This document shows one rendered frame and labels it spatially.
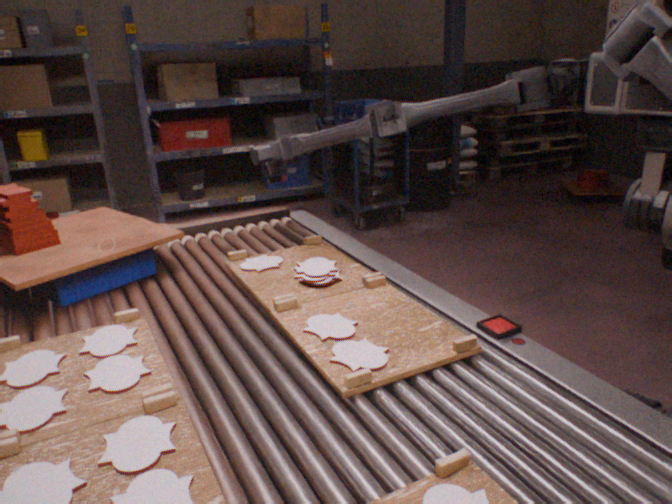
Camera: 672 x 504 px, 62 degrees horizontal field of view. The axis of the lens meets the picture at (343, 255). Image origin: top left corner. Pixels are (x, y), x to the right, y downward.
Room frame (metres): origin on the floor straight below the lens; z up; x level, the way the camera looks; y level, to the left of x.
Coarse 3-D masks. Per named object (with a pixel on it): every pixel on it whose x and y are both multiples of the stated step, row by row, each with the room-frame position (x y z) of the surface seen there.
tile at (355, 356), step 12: (336, 348) 1.09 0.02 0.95; (348, 348) 1.08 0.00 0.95; (360, 348) 1.08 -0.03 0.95; (372, 348) 1.08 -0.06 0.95; (384, 348) 1.08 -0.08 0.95; (336, 360) 1.04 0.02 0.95; (348, 360) 1.04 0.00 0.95; (360, 360) 1.03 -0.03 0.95; (372, 360) 1.03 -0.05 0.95; (384, 360) 1.03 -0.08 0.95
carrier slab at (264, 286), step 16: (256, 256) 1.70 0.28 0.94; (288, 256) 1.69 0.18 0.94; (304, 256) 1.69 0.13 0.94; (320, 256) 1.68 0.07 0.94; (336, 256) 1.68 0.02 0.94; (240, 272) 1.57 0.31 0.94; (256, 272) 1.57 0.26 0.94; (272, 272) 1.56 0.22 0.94; (288, 272) 1.56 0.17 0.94; (352, 272) 1.54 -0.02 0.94; (368, 272) 1.53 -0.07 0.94; (256, 288) 1.45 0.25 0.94; (272, 288) 1.45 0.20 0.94; (288, 288) 1.44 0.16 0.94; (304, 288) 1.44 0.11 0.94; (320, 288) 1.43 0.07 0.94; (336, 288) 1.43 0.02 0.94; (352, 288) 1.42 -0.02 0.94; (272, 304) 1.34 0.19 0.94
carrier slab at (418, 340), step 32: (384, 288) 1.42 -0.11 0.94; (288, 320) 1.25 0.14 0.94; (352, 320) 1.24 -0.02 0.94; (384, 320) 1.23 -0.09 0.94; (416, 320) 1.22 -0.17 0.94; (320, 352) 1.09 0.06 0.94; (416, 352) 1.07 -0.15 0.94; (448, 352) 1.07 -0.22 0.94; (480, 352) 1.09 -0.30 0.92; (384, 384) 0.98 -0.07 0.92
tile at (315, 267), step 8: (304, 264) 1.52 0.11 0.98; (312, 264) 1.52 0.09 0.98; (320, 264) 1.52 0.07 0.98; (328, 264) 1.51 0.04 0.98; (296, 272) 1.47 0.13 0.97; (304, 272) 1.47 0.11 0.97; (312, 272) 1.46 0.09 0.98; (320, 272) 1.45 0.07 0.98; (328, 272) 1.46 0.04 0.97; (336, 272) 1.47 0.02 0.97
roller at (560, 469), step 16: (272, 240) 1.90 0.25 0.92; (448, 384) 0.98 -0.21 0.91; (464, 384) 0.97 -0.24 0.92; (464, 400) 0.93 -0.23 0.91; (480, 400) 0.91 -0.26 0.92; (480, 416) 0.89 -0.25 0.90; (496, 416) 0.87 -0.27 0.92; (512, 432) 0.82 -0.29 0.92; (528, 432) 0.82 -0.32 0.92; (528, 448) 0.78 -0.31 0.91; (544, 448) 0.77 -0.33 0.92; (544, 464) 0.75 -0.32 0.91; (560, 464) 0.73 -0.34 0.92; (560, 480) 0.72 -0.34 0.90; (576, 480) 0.70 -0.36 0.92; (592, 480) 0.70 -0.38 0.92; (592, 496) 0.67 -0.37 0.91; (608, 496) 0.66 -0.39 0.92
